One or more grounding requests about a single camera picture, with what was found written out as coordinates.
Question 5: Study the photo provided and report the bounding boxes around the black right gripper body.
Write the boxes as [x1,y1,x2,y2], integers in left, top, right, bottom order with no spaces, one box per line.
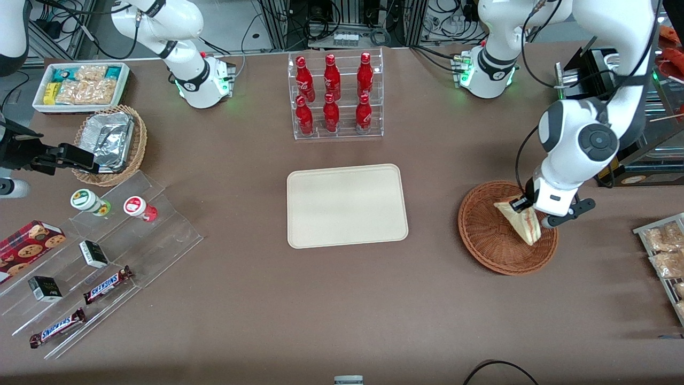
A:
[0,120,63,176]

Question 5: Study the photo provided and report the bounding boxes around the triangular sandwich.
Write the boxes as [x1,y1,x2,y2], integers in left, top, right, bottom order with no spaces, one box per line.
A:
[493,201,543,247]

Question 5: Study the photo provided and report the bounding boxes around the brown wicker basket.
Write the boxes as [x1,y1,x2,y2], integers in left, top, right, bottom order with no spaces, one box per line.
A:
[458,180,559,276]

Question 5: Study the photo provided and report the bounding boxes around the light wicker basket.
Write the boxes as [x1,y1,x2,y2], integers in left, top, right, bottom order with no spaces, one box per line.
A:
[71,105,148,187]

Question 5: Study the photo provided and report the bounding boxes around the tray of packaged snacks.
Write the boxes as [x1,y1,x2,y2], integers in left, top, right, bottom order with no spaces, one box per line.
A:
[633,213,684,328]

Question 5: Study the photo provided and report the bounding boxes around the beige plastic tray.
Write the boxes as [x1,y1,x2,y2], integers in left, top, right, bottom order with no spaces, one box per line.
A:
[286,164,409,250]

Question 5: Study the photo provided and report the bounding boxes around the aluminium foil container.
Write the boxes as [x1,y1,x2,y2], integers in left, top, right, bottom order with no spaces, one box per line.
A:
[80,111,135,173]

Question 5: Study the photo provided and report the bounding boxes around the green lid yogurt cup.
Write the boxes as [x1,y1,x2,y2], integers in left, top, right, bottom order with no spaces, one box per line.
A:
[70,188,112,217]

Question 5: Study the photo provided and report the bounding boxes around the large clear snack bag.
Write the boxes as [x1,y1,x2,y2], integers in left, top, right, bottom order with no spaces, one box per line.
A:
[55,79,118,106]

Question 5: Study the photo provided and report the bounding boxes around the red lid yogurt cup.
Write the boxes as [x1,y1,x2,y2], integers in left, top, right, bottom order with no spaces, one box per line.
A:
[123,196,159,223]

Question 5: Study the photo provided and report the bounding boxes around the white plastic snack bin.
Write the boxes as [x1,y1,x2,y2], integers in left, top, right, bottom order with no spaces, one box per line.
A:
[32,62,130,115]

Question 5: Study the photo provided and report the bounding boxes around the small clear snack bag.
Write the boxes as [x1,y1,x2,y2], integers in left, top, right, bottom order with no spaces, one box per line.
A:
[74,65,108,82]

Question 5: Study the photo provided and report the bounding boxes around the small black box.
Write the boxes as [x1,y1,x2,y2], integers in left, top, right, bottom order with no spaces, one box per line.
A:
[79,240,110,269]
[28,275,63,303]

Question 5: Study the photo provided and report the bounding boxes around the red cookie box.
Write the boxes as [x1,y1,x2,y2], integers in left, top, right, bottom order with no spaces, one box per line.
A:
[0,220,66,284]

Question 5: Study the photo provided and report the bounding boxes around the clear acrylic stepped stand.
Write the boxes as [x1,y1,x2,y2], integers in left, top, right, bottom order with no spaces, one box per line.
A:
[0,170,204,360]

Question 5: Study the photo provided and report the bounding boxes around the Snickers chocolate bar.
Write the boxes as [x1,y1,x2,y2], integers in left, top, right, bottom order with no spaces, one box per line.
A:
[83,265,134,305]
[29,308,87,349]

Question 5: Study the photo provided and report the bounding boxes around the black hot dog warmer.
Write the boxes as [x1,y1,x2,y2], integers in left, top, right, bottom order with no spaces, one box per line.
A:
[555,36,684,188]

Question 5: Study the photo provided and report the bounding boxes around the red cola bottle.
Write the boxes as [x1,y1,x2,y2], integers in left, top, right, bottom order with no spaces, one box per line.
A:
[295,56,316,103]
[295,95,315,136]
[323,53,341,101]
[323,93,340,133]
[355,94,372,134]
[356,52,374,98]

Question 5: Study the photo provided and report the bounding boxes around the clear acrylic bottle rack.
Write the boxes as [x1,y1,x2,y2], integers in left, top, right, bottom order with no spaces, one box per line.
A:
[287,48,384,141]

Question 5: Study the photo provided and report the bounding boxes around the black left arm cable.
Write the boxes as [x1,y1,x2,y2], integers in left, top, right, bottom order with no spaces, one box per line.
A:
[514,0,660,199]

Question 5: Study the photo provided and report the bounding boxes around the black looped cable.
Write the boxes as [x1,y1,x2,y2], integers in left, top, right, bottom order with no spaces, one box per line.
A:
[462,359,540,385]

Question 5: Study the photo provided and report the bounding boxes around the aluminium frame post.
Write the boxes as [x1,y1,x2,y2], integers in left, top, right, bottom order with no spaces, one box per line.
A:
[261,0,292,52]
[398,0,429,49]

